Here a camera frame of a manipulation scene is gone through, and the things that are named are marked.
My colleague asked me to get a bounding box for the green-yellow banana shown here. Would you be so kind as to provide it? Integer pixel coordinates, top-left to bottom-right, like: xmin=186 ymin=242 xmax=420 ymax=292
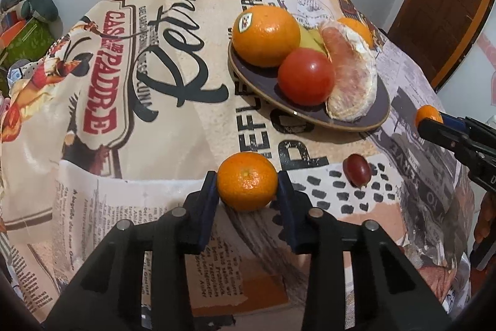
xmin=298 ymin=25 xmax=328 ymax=54

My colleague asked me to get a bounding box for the orange box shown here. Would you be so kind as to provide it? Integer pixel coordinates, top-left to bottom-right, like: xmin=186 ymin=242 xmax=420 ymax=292
xmin=0 ymin=21 xmax=28 ymax=48

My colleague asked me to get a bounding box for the person's right hand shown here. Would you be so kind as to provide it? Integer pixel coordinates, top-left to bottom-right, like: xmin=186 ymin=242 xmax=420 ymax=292
xmin=475 ymin=193 xmax=496 ymax=242

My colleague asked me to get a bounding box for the tiny tangerine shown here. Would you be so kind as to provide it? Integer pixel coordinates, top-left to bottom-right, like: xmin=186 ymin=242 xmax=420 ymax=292
xmin=415 ymin=105 xmax=444 ymax=128

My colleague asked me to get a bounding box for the red tomato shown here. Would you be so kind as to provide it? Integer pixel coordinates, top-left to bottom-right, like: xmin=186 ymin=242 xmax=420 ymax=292
xmin=278 ymin=47 xmax=336 ymax=106

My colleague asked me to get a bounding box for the brown wooden door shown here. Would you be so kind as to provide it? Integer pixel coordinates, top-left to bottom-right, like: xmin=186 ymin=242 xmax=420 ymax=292
xmin=387 ymin=0 xmax=494 ymax=89

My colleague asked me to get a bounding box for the printed newspaper-style tablecloth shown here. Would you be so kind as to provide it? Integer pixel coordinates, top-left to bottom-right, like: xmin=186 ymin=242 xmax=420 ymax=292
xmin=0 ymin=0 xmax=475 ymax=331

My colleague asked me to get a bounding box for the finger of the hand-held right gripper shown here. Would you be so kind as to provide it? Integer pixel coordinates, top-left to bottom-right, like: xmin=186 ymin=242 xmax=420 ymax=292
xmin=442 ymin=113 xmax=496 ymax=145
xmin=420 ymin=118 xmax=481 ymax=157

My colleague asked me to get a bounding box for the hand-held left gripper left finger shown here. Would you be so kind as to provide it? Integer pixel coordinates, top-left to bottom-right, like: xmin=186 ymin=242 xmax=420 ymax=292
xmin=42 ymin=170 xmax=219 ymax=331

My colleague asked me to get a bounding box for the large orange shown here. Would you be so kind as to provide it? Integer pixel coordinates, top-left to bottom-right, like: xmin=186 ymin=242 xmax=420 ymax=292
xmin=336 ymin=17 xmax=374 ymax=48

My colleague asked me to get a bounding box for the mandarin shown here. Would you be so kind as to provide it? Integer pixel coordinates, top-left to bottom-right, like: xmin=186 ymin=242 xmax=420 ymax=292
xmin=216 ymin=152 xmax=278 ymax=212

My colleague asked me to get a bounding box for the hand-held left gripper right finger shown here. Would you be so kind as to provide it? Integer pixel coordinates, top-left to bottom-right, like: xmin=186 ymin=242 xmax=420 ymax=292
xmin=275 ymin=172 xmax=454 ymax=331

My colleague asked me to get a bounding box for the dark purple plate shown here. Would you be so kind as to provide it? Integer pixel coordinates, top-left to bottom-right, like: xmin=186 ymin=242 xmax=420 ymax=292
xmin=228 ymin=40 xmax=390 ymax=132

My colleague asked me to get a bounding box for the orange with sticker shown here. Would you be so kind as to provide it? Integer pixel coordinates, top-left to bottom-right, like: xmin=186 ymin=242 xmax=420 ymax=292
xmin=232 ymin=4 xmax=301 ymax=68

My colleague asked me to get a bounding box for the green storage box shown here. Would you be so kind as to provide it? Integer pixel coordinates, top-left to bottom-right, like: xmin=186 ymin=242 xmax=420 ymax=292
xmin=0 ymin=19 xmax=55 ymax=64

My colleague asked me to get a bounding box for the peeled pomelo piece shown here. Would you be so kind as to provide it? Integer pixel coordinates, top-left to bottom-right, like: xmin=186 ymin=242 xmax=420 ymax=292
xmin=318 ymin=20 xmax=378 ymax=122

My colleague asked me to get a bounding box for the blue and white cloth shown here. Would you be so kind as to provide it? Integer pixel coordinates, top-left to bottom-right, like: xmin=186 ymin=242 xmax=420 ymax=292
xmin=6 ymin=60 xmax=35 ymax=83

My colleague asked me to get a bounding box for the dark red grape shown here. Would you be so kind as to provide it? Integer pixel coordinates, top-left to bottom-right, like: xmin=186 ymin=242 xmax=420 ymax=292
xmin=343 ymin=154 xmax=371 ymax=187

